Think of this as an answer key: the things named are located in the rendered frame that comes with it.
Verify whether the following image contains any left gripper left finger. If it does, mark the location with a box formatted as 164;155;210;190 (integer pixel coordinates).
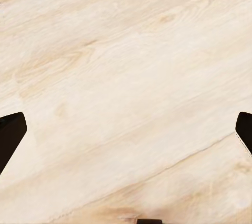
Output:
0;112;27;175

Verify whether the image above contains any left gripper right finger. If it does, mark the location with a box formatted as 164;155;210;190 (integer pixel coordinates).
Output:
235;111;252;154

